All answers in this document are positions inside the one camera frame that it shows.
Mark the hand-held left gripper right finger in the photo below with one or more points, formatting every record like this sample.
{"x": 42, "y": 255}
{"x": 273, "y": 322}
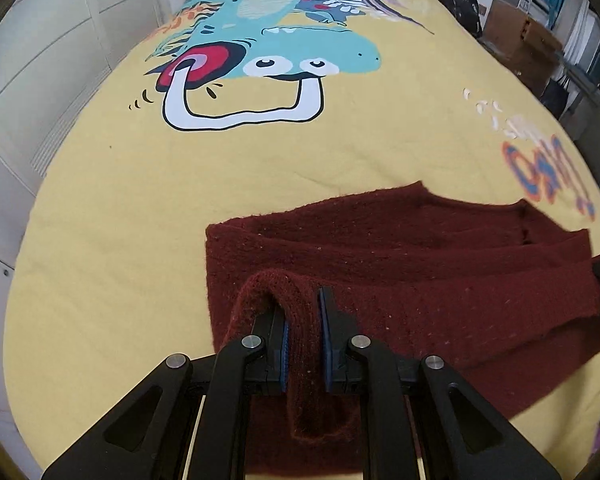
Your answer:
{"x": 325, "y": 345}

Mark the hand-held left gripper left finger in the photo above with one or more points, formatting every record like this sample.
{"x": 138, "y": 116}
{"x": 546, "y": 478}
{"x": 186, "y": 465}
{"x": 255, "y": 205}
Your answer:
{"x": 283, "y": 355}

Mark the black backpack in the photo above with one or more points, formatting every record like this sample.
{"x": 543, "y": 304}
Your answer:
{"x": 457, "y": 2}

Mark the dark red knitted sweater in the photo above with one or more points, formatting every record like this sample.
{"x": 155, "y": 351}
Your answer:
{"x": 405, "y": 280}

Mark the dark tote bag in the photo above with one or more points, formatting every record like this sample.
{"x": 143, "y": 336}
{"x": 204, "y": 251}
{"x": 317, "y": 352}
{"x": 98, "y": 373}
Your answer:
{"x": 556, "y": 97}

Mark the yellow cartoon printed blanket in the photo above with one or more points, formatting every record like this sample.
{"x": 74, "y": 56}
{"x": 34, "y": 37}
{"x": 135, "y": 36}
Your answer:
{"x": 130, "y": 210}

